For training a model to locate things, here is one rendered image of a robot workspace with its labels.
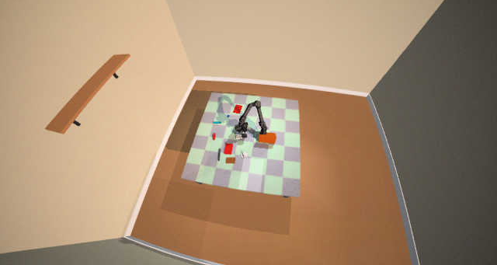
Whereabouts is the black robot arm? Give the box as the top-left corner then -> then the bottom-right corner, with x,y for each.
235,100 -> 268,134

